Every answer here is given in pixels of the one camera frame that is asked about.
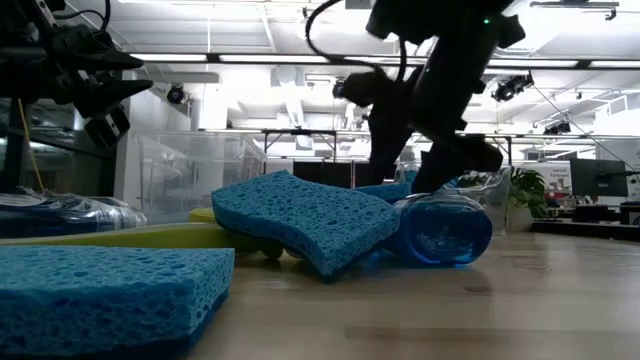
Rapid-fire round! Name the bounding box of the black computer monitor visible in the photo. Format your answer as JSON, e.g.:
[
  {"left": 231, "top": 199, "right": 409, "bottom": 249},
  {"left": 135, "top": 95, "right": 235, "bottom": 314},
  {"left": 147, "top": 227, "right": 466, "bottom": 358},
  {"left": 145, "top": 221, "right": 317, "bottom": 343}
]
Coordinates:
[{"left": 569, "top": 157, "right": 630, "bottom": 198}]

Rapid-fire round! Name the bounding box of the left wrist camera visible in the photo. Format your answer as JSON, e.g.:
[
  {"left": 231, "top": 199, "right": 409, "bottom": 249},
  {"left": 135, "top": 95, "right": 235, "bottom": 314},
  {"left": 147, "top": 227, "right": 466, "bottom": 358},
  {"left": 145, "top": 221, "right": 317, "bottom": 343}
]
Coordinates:
[{"left": 83, "top": 105, "right": 132, "bottom": 150}]

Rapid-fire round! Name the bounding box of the black partition panel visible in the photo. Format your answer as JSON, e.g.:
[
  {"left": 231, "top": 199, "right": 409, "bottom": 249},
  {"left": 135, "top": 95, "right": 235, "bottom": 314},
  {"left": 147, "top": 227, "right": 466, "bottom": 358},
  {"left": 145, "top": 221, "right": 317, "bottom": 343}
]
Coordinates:
[{"left": 292, "top": 160, "right": 374, "bottom": 189}]

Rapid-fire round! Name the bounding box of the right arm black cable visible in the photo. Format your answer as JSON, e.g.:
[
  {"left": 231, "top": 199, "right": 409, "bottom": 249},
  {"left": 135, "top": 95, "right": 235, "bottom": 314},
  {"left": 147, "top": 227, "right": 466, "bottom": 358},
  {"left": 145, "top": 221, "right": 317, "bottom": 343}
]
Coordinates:
[{"left": 304, "top": 0, "right": 406, "bottom": 84}]

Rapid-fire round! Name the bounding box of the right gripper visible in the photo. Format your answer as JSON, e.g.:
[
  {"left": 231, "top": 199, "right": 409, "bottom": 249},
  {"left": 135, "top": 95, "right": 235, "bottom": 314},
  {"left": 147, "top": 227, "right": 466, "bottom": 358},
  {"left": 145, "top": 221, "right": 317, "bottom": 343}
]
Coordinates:
[{"left": 367, "top": 63, "right": 505, "bottom": 195}]

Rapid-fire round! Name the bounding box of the yellow hanging cable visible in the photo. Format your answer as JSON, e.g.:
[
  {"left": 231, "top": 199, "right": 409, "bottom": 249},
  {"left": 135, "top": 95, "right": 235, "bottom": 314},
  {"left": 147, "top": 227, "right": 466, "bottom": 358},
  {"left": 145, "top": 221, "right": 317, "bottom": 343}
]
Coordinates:
[{"left": 17, "top": 97, "right": 47, "bottom": 194}]

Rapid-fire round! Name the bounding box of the clear bin with wire handle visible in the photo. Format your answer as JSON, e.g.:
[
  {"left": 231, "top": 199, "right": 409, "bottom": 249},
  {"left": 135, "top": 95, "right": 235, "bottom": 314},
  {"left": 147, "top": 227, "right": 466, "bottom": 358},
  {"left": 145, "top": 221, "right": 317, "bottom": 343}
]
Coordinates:
[{"left": 394, "top": 162, "right": 513, "bottom": 237}]

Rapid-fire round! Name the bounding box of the clear plastic bin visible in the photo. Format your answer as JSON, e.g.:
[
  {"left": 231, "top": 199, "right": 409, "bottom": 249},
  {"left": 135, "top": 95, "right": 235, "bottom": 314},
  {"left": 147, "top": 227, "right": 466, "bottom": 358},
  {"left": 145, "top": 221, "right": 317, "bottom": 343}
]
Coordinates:
[{"left": 133, "top": 130, "right": 268, "bottom": 225}]

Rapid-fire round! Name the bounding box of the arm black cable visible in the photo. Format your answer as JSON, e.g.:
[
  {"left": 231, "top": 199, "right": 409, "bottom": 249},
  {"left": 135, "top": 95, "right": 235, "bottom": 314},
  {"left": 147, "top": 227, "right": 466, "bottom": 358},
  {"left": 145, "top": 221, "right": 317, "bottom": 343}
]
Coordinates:
[
  {"left": 304, "top": 0, "right": 406, "bottom": 84},
  {"left": 52, "top": 0, "right": 112, "bottom": 32}
]

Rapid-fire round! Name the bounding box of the black background table frame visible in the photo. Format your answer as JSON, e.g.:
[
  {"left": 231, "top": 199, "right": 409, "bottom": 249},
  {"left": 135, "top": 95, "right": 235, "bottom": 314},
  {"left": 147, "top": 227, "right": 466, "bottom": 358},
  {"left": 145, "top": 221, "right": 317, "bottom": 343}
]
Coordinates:
[{"left": 260, "top": 127, "right": 338, "bottom": 164}]

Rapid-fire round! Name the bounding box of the long LED light bar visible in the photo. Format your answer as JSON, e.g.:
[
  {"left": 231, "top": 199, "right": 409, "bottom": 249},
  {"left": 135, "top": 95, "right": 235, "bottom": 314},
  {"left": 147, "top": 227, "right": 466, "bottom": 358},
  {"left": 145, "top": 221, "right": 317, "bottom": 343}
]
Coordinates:
[{"left": 127, "top": 51, "right": 640, "bottom": 70}]

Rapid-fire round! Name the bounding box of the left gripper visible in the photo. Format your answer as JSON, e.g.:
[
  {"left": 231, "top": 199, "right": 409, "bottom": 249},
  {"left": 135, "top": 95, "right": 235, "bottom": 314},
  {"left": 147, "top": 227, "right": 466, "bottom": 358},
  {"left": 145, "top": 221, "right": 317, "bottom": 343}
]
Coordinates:
[{"left": 0, "top": 28, "right": 155, "bottom": 120}]

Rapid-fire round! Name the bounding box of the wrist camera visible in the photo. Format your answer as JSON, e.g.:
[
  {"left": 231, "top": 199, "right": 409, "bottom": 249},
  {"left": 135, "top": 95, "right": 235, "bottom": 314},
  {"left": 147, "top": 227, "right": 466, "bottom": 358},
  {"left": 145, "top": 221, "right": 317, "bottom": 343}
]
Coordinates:
[
  {"left": 83, "top": 105, "right": 132, "bottom": 150},
  {"left": 343, "top": 71, "right": 396, "bottom": 109}
]

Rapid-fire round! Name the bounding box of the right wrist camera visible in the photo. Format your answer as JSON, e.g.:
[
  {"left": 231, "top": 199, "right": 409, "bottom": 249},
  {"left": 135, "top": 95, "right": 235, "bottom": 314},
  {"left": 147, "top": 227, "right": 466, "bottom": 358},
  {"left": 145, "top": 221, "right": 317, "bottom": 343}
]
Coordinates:
[{"left": 343, "top": 71, "right": 396, "bottom": 109}]

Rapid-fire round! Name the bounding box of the potted green plant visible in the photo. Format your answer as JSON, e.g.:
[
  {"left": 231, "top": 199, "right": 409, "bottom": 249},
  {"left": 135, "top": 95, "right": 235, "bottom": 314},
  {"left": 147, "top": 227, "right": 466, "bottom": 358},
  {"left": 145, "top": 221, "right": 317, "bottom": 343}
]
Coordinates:
[{"left": 507, "top": 167, "right": 550, "bottom": 233}]

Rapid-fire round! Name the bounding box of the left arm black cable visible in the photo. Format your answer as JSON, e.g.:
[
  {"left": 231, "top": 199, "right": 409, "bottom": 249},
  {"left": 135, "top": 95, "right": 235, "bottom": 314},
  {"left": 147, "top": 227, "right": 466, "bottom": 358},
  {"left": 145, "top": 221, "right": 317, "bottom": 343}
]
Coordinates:
[{"left": 52, "top": 0, "right": 112, "bottom": 32}]

